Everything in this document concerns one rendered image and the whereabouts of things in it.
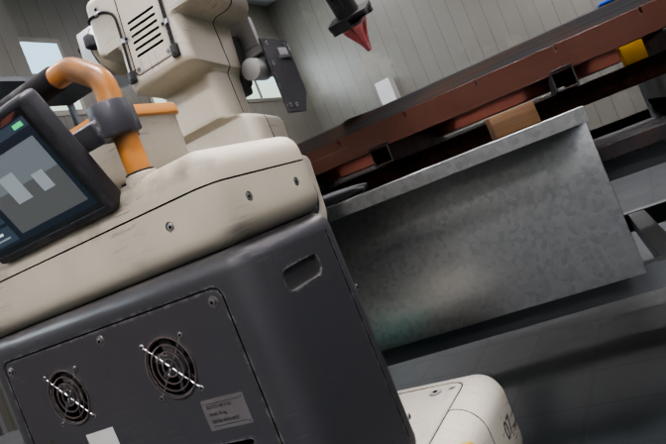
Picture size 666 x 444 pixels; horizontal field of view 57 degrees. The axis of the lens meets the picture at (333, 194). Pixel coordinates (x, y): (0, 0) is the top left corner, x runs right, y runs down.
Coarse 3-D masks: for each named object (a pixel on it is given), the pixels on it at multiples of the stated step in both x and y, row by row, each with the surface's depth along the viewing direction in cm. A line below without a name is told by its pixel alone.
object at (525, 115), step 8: (528, 104) 131; (504, 112) 132; (512, 112) 132; (520, 112) 132; (528, 112) 131; (536, 112) 131; (488, 120) 133; (496, 120) 132; (504, 120) 132; (512, 120) 132; (520, 120) 132; (528, 120) 131; (536, 120) 131; (488, 128) 137; (496, 128) 132; (504, 128) 132; (512, 128) 132; (520, 128) 132; (496, 136) 132; (504, 136) 132
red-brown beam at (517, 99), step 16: (656, 32) 189; (592, 64) 196; (608, 64) 194; (544, 80) 201; (512, 96) 205; (528, 96) 203; (480, 112) 209; (496, 112) 207; (432, 128) 215; (448, 128) 213; (368, 160) 224; (320, 176) 231; (336, 176) 229
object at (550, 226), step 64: (576, 128) 132; (448, 192) 142; (512, 192) 138; (576, 192) 133; (384, 256) 149; (448, 256) 144; (512, 256) 139; (576, 256) 135; (384, 320) 151; (448, 320) 146
